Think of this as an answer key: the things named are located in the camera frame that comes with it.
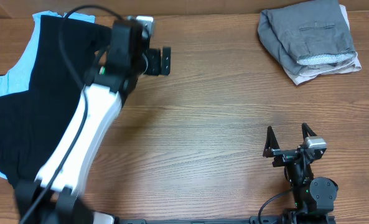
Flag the folded beige shorts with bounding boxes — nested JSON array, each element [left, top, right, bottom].
[[282, 4, 362, 86]]

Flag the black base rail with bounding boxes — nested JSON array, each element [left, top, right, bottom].
[[114, 215, 336, 224]]

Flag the grey shorts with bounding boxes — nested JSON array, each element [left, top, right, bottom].
[[258, 0, 356, 75]]

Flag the black garment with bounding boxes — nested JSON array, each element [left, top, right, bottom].
[[0, 16, 111, 187]]

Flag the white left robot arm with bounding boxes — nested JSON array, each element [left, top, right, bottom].
[[15, 47, 171, 223]]

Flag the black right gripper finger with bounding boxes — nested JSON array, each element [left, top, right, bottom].
[[302, 123, 317, 139], [264, 126, 280, 152]]

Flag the light blue shirt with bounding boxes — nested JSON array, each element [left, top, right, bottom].
[[0, 11, 95, 180]]

